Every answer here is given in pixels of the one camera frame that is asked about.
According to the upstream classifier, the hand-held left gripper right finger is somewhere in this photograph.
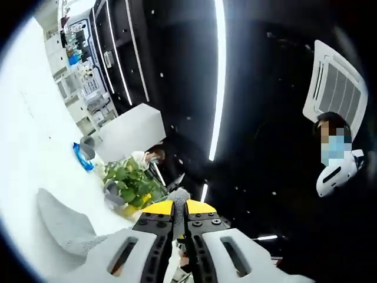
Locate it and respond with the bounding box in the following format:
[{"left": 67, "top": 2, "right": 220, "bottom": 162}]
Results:
[{"left": 184, "top": 199, "right": 316, "bottom": 283}]

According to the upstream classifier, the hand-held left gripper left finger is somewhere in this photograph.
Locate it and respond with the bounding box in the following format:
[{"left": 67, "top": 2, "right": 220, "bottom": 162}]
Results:
[{"left": 58, "top": 200, "right": 174, "bottom": 283}]

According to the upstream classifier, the grey towel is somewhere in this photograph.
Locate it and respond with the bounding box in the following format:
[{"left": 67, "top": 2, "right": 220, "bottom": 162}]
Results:
[{"left": 37, "top": 187, "right": 191, "bottom": 263}]

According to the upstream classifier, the yellow plant pot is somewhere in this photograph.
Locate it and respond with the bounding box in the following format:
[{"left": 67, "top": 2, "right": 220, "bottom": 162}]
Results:
[{"left": 123, "top": 193, "right": 153, "bottom": 216}]

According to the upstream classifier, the grey cloth bundle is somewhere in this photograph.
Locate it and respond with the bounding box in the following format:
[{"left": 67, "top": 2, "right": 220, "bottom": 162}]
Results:
[
  {"left": 104, "top": 180, "right": 126, "bottom": 208},
  {"left": 79, "top": 136, "right": 97, "bottom": 160}
]

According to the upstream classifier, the green potted plant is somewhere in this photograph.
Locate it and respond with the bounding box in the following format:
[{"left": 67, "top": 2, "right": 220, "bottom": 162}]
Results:
[{"left": 102, "top": 157, "right": 166, "bottom": 209}]

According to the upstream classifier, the blue plastic packet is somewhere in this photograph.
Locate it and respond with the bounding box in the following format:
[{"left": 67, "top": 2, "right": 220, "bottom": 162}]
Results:
[{"left": 72, "top": 142, "right": 95, "bottom": 172}]

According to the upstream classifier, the white worn device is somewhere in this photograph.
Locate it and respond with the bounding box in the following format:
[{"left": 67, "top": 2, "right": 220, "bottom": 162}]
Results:
[{"left": 316, "top": 149, "right": 366, "bottom": 198}]

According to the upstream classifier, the ceiling light strip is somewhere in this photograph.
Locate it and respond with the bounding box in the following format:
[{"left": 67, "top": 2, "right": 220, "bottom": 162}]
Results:
[{"left": 209, "top": 0, "right": 227, "bottom": 162}]

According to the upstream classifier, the person's own head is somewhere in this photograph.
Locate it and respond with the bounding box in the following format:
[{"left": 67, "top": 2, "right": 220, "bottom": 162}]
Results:
[{"left": 313, "top": 111, "right": 353, "bottom": 130}]

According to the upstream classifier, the white cabinet row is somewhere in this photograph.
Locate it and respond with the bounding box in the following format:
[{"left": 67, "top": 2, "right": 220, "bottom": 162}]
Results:
[{"left": 48, "top": 29, "right": 98, "bottom": 130}]

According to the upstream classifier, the small ceiling air conditioner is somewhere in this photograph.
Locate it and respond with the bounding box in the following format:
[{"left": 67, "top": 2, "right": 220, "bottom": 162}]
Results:
[{"left": 102, "top": 51, "right": 114, "bottom": 69}]

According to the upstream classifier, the large ceiling air conditioner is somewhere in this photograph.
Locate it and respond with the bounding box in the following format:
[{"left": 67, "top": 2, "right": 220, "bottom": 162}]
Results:
[{"left": 302, "top": 40, "right": 369, "bottom": 134}]

